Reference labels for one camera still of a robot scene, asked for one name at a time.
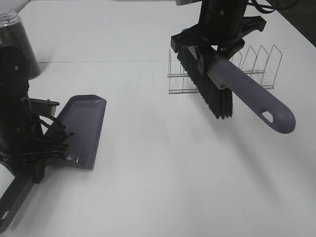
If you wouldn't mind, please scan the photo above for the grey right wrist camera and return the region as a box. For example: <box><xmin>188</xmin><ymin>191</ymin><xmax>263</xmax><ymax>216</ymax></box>
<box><xmin>175</xmin><ymin>0</ymin><xmax>199</xmax><ymax>5</ymax></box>

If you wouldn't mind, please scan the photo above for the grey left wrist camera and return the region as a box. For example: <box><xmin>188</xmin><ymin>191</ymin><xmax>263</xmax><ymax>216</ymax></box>
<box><xmin>30</xmin><ymin>98</ymin><xmax>60</xmax><ymax>116</ymax></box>

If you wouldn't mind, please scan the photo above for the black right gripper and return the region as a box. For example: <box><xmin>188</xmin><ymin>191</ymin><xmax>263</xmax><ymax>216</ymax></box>
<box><xmin>171</xmin><ymin>16</ymin><xmax>266</xmax><ymax>53</ymax></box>

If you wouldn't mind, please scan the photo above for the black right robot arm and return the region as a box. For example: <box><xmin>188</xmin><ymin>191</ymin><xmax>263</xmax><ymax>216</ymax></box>
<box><xmin>171</xmin><ymin>0</ymin><xmax>266</xmax><ymax>53</ymax></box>

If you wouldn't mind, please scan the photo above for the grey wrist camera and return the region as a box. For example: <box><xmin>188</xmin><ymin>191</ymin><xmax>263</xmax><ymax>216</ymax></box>
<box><xmin>175</xmin><ymin>0</ymin><xmax>199</xmax><ymax>5</ymax></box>
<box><xmin>30</xmin><ymin>98</ymin><xmax>60</xmax><ymax>116</ymax></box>

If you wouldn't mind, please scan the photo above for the purple brush with black bristles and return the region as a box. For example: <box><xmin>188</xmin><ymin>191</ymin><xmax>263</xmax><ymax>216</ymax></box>
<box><xmin>177</xmin><ymin>47</ymin><xmax>296</xmax><ymax>134</ymax></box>

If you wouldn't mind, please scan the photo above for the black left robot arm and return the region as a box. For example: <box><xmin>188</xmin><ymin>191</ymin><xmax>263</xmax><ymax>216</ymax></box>
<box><xmin>0</xmin><ymin>44</ymin><xmax>68</xmax><ymax>183</ymax></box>

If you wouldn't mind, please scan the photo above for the glass jar of coffee beans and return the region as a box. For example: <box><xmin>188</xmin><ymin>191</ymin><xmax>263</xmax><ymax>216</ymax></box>
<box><xmin>0</xmin><ymin>10</ymin><xmax>41</xmax><ymax>79</ymax></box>

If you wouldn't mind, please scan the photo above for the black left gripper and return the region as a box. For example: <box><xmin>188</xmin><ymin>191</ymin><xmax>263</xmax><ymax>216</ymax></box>
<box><xmin>0</xmin><ymin>97</ymin><xmax>68</xmax><ymax>184</ymax></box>

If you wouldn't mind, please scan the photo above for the purple plastic dustpan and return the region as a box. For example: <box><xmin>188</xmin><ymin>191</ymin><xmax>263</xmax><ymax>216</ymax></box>
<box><xmin>0</xmin><ymin>95</ymin><xmax>107</xmax><ymax>232</ymax></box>

